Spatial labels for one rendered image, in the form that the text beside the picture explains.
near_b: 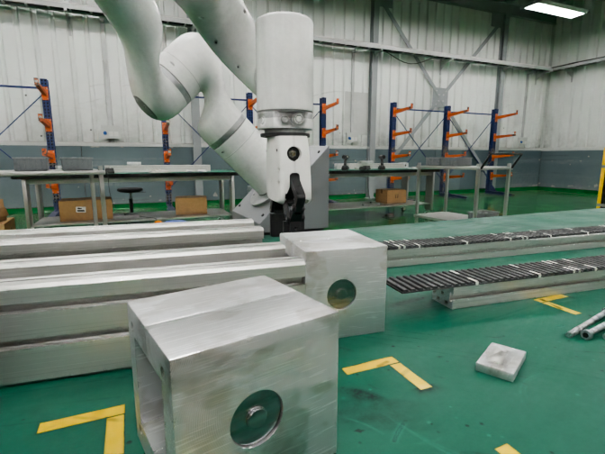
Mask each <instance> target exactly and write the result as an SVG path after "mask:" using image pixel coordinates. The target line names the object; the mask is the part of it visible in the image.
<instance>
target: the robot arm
mask: <svg viewBox="0 0 605 454"><path fill-rule="evenodd" d="M94 1H95V2H96V4H97V5H98V7H99V8H100V9H101V11H102V12H103V14H104V15H105V17H106V18H107V20H108V21H109V22H110V24H111V25H112V27H113V28H114V29H115V31H116V33H117V35H118V36H119V39H120V41H121V43H122V47H123V51H124V57H125V63H126V69H127V76H128V80H129V84H130V88H131V93H132V95H133V97H134V99H135V101H136V104H137V105H138V106H139V107H140V109H141V110H142V111H143V112H144V113H145V114H146V115H148V116H149V117H150V118H152V119H155V120H159V121H166V120H169V119H172V118H173V117H175V116H176V115H178V114H179V113H180V112H181V111H182V110H183V109H184V108H185V107H186V106H187V105H188V104H189V103H190V102H191V101H192V100H193V99H194V98H195V97H196V96H197V95H198V94H199V93H200V92H202V93H203V97H204V107H203V111H202V114H201V117H200V119H199V122H198V125H197V131H198V133H199V135H200V136H201V137H202V139H203V140H204V141H205V142H206V143H207V144H208V145H209V146H210V147H211V148H212V149H213V150H214V151H215V152H216V153H217V154H218V155H219V156H220V157H221V158H222V159H223V160H225V161H226V162H227V163H228V164H229V165H230V166H231V167H232V168H233V169H234V170H235V171H236V172H237V173H238V174H239V175H240V176H241V177H242V178H243V179H244V180H245V181H246V182H247V183H248V184H249V185H250V186H251V187H252V188H253V189H254V190H255V191H254V192H253V194H252V196H251V198H250V203H251V204H252V205H253V206H254V207H260V206H263V205H265V204H268V203H269V202H270V213H271V214H270V236H271V237H280V233H286V232H304V219H305V215H304V210H305V207H304V204H308V203H309V202H310V201H311V199H312V182H311V162H310V152H309V144H308V138H310V134H309V133H306V131H312V130H313V22H312V20H311V19H310V18H309V17H308V16H306V15H303V14H298V13H294V12H272V13H268V14H264V15H261V16H260V17H258V18H257V20H256V22H254V20H253V19H252V17H251V15H250V14H249V12H248V9H247V7H246V6H245V4H244V2H243V0H174V1H175V2H176V3H177V4H178V5H179V6H180V7H181V8H182V10H183V11H184V12H185V13H186V15H187V16H188V17H189V19H190V20H191V22H192V23H193V25H194V27H195V28H196V30H197V31H198V32H199V33H197V32H188V33H185V34H182V35H181V36H179V37H178V38H177V39H175V40H174V41H173V42H172V43H171V44H170V45H169V46H167V47H166V48H165V49H164V50H163V51H162V52H161V53H160V49H161V42H162V35H163V29H162V21H161V16H160V13H159V10H158V7H157V4H156V2H155V0H94ZM222 63H223V64H224V65H225V66H226V67H227V68H228V69H229V70H230V71H231V72H232V73H233V74H234V75H235V76H236V77H237V78H238V79H239V80H240V81H241V82H242V83H243V84H244V85H245V86H246V87H247V88H248V89H249V90H250V91H251V92H252V93H253V94H255V95H256V96H257V128H256V127H255V126H254V125H253V124H252V123H251V122H250V121H249V120H248V118H247V117H246V116H245V115H244V114H243V113H242V112H241V111H240V110H239V109H238V107H237V106H236V105H235V104H234V103H233V102H232V101H231V99H230V97H229V95H228V92H227V89H226V86H225V82H224V75H223V68H222ZM259 131H265V133H260V132H259ZM266 138H267V139H266ZM289 206H291V208H290V213H289Z"/></svg>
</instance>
